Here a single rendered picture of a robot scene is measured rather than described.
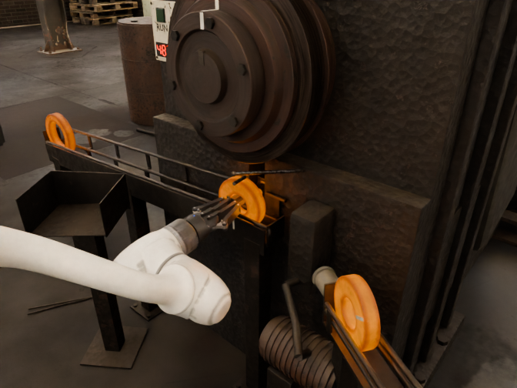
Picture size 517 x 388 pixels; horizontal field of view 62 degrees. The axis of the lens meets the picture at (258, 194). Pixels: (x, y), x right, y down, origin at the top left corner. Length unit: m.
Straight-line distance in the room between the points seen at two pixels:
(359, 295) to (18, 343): 1.51
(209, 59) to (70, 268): 0.51
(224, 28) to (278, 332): 0.73
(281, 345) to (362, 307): 0.32
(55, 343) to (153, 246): 1.05
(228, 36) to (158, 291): 0.53
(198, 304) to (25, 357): 1.17
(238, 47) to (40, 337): 1.50
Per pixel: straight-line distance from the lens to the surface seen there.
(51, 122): 2.09
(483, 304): 2.22
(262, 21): 0.96
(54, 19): 8.05
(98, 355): 1.87
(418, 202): 1.03
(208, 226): 1.11
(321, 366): 1.09
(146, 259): 1.00
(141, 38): 3.90
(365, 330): 0.88
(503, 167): 1.84
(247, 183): 1.18
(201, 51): 1.00
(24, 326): 2.12
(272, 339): 1.13
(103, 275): 0.83
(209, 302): 0.91
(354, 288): 0.89
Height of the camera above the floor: 1.35
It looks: 29 degrees down
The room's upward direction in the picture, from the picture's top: straight up
